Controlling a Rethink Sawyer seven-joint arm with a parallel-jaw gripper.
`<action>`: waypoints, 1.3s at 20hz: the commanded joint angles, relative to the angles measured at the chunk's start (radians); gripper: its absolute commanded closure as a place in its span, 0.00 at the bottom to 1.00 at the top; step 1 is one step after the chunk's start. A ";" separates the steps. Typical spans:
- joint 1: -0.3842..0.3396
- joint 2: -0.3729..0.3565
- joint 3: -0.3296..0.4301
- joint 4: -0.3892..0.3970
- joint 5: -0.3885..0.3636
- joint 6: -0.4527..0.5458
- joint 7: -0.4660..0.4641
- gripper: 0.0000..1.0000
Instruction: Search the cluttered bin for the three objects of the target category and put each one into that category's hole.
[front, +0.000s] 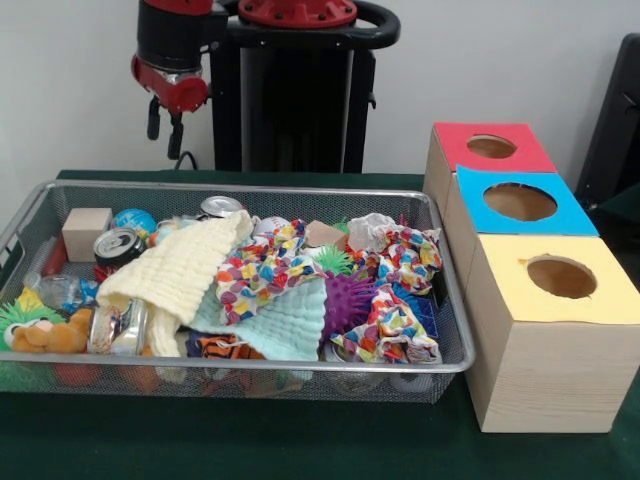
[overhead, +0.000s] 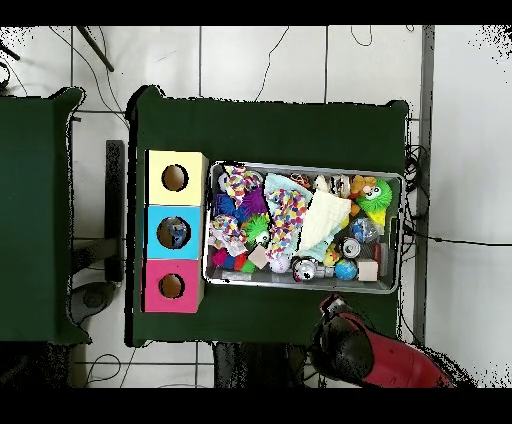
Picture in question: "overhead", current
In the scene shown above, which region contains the red black drink can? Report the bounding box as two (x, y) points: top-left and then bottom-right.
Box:
(290, 256), (318, 284)

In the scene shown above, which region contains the cream yellow cloth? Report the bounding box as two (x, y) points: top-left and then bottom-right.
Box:
(297, 188), (353, 253)

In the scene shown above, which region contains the colourful patterned cloth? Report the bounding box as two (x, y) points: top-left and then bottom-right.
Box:
(267, 190), (310, 259)
(220, 165), (264, 208)
(207, 214), (248, 256)

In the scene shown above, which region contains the green spiky ball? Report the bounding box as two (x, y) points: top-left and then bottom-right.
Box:
(243, 212), (273, 246)

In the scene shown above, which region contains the shallow clear mesh bin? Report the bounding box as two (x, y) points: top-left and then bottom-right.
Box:
(203, 159), (404, 296)

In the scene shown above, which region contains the wooden three-hole box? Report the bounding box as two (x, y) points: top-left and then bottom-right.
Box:
(142, 149), (209, 314)

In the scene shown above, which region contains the blue globe ball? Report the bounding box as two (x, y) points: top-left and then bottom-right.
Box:
(334, 258), (359, 282)

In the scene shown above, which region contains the yellow rubber duck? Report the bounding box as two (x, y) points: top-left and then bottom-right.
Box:
(322, 246), (341, 269)

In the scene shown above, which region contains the crushed silver drink can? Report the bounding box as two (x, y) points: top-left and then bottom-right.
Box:
(339, 236), (363, 260)

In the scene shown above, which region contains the white baseball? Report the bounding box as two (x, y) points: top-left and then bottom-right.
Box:
(268, 252), (292, 276)

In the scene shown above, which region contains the green fluffy toy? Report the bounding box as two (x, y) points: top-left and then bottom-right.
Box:
(356, 178), (395, 214)

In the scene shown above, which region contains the brown plush bear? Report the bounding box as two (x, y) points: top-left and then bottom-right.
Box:
(350, 174), (377, 198)

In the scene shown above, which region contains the purple spiky ball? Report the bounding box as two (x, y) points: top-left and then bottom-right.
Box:
(243, 188), (270, 217)

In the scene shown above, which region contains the mint green cloth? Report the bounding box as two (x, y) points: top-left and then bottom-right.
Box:
(262, 171), (337, 264)

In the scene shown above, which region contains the blue spiky ball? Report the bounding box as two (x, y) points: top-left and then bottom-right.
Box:
(215, 193), (241, 221)

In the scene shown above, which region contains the dark green table cloth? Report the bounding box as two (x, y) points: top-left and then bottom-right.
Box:
(0, 86), (93, 345)
(125, 83), (411, 349)

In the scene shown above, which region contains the black flat bar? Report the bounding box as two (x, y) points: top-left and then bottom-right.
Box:
(105, 139), (127, 283)

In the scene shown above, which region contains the grey round base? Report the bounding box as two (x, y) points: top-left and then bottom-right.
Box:
(70, 279), (119, 325)

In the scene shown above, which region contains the black rod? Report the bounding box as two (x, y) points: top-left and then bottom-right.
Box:
(75, 26), (115, 73)

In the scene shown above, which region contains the black cable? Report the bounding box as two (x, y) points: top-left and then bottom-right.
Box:
(255, 26), (291, 101)
(403, 231), (512, 248)
(349, 26), (374, 48)

